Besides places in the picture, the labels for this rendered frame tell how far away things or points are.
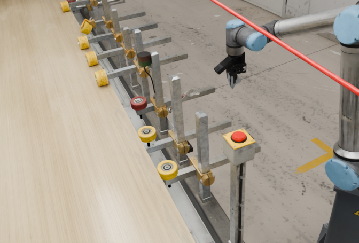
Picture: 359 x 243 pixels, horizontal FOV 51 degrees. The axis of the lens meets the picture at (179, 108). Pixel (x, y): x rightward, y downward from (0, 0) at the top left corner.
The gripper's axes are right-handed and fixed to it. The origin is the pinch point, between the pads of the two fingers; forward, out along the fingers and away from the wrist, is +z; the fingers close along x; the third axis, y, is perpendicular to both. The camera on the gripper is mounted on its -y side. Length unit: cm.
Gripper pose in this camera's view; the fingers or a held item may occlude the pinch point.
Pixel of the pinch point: (231, 86)
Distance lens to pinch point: 207.9
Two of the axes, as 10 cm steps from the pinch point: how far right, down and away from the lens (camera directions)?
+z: 0.7, 8.2, 5.7
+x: -4.0, -5.0, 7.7
